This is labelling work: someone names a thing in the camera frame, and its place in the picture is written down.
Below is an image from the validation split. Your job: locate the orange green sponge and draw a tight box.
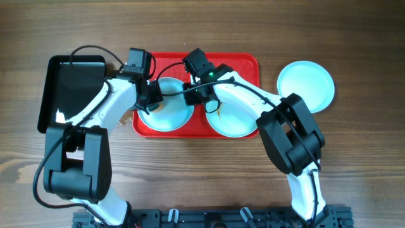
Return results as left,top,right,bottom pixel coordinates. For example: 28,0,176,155
147,102,165,112

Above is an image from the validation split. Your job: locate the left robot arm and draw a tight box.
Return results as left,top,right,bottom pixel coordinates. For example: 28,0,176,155
33,73,162,227

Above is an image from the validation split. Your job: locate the white plate top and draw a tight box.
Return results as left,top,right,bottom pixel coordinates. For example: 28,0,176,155
277,61,335,113

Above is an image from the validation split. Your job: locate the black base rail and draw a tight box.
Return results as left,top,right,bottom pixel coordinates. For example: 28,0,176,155
72,205,354,228

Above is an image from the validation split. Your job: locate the white plate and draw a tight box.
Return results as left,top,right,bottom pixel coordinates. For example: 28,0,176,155
137,77,194,132
277,61,335,113
206,101,257,138

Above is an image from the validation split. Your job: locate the black water basin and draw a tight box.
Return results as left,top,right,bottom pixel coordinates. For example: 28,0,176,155
37,55,106,133

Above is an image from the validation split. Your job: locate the red plastic tray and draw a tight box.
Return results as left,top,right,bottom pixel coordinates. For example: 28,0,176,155
132,52,259,139

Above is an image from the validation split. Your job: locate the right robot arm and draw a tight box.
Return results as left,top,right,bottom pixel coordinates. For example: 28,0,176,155
185,63,326,227

